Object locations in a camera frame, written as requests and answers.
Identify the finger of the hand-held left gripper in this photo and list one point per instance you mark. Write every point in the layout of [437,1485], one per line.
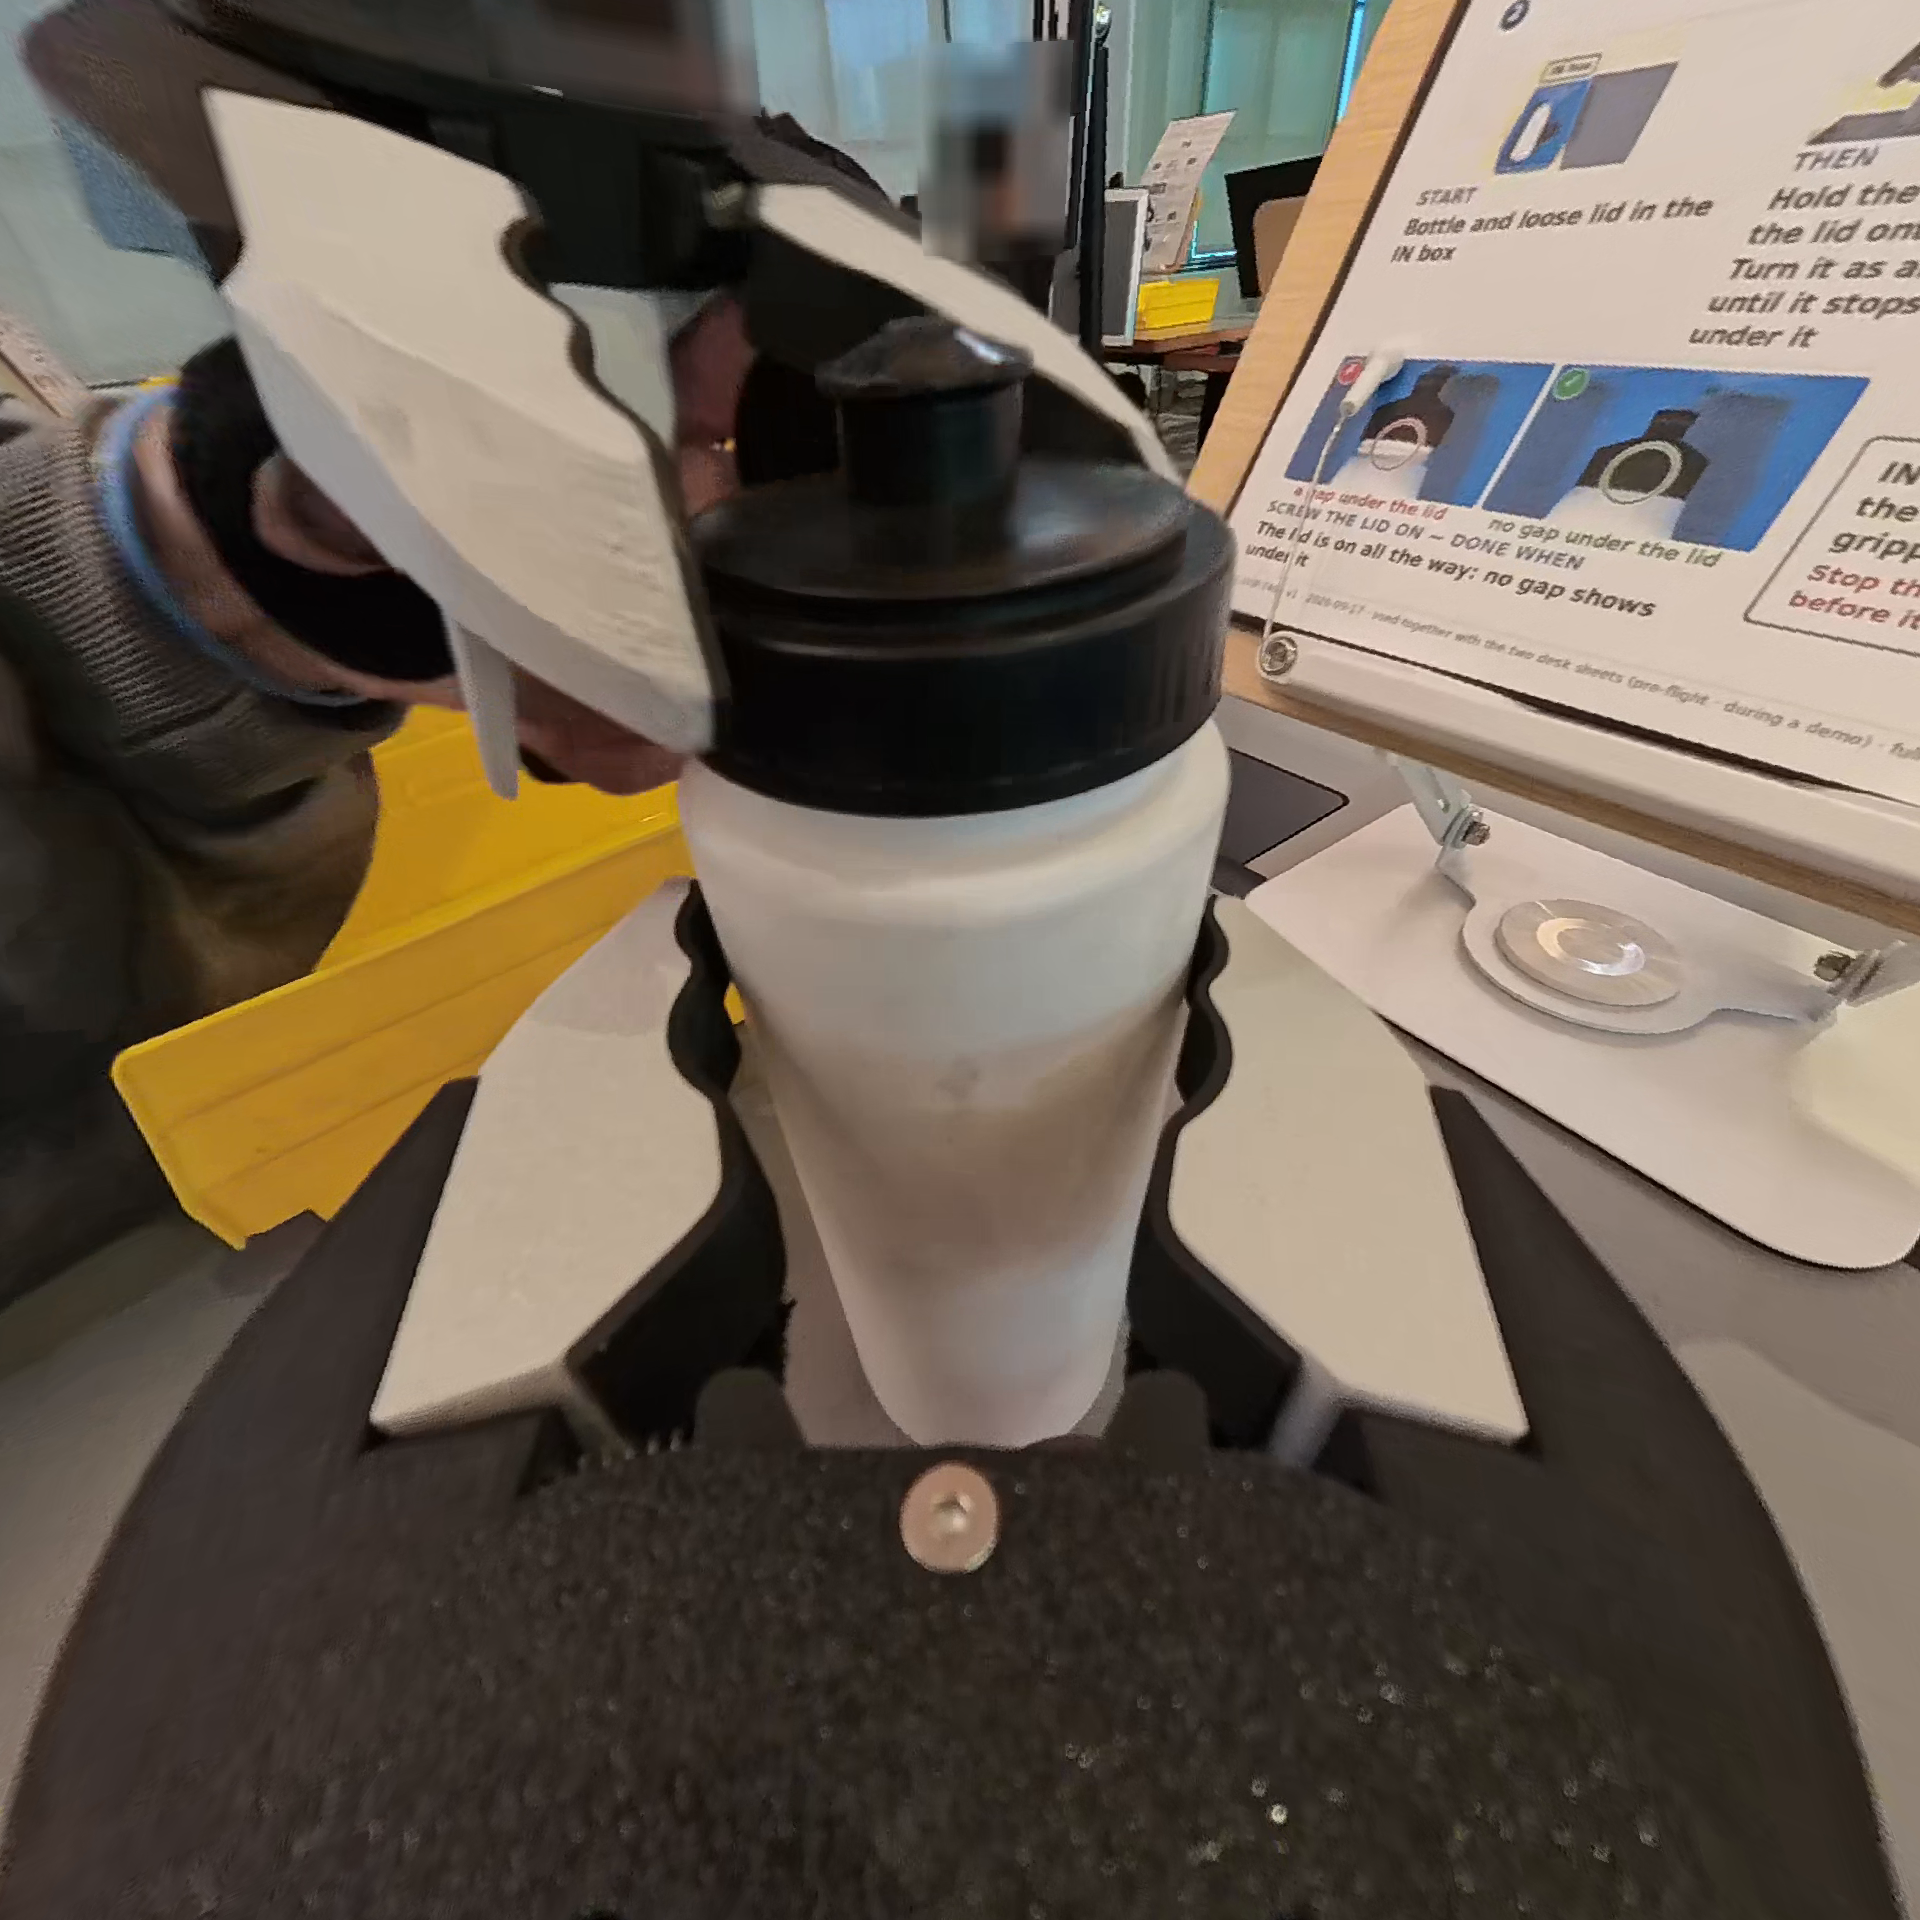
[452,451]
[975,300]

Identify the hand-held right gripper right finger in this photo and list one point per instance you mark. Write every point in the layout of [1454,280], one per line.
[1336,1201]

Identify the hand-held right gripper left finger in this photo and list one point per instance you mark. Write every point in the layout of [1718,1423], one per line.
[557,1201]

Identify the yellow storage bin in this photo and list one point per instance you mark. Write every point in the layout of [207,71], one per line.
[422,931]

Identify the black bottle lid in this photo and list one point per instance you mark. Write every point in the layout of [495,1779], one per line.
[960,660]

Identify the white plastic bottle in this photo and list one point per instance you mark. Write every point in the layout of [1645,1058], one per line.
[960,931]

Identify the person's left hand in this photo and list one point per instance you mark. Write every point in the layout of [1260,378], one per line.
[599,751]

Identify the grey monitor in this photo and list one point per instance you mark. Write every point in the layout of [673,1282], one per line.
[1124,264]

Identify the black pole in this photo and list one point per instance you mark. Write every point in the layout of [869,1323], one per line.
[1096,165]

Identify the background yellow bin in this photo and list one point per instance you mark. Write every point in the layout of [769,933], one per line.
[1178,305]

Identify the background wooden desk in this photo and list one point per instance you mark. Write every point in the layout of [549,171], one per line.
[1184,341]

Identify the background instruction sheets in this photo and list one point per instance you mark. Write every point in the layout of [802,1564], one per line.
[1190,187]

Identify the white stand base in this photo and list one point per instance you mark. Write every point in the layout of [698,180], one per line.
[1350,931]

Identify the instruction sheet on stand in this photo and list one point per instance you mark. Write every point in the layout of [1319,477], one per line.
[1305,269]

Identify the printed instruction sheet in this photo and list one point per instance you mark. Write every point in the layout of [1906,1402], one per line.
[1622,300]

